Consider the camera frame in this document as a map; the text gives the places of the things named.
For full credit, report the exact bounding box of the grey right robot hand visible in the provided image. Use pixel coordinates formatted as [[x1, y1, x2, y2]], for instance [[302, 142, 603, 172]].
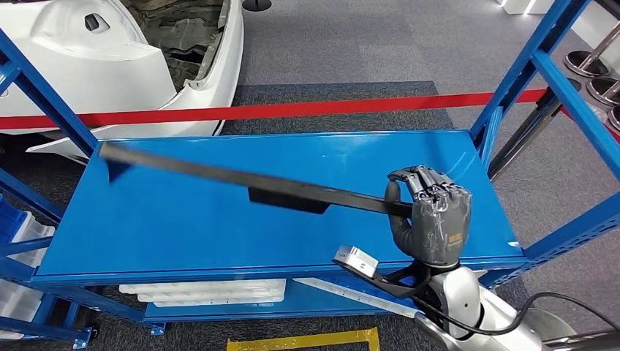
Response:
[[385, 165, 473, 268]]

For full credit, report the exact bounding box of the long black plastic part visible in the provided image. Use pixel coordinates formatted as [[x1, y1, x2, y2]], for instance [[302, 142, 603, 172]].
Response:
[[98, 143, 415, 219]]

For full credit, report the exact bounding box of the white plastic crate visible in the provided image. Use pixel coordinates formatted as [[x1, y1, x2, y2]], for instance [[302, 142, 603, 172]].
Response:
[[292, 276, 423, 321], [0, 278, 45, 340], [118, 279, 287, 295], [154, 299, 284, 309], [12, 211, 56, 268], [137, 292, 286, 303]]

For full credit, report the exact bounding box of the red barrier belt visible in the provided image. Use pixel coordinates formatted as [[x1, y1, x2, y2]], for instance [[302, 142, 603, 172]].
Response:
[[0, 88, 620, 144]]

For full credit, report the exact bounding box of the white car body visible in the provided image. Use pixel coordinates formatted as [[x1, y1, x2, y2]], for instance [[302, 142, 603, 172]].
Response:
[[0, 0, 245, 163]]

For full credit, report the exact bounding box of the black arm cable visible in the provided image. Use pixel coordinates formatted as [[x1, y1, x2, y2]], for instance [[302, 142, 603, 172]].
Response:
[[416, 290, 620, 338]]

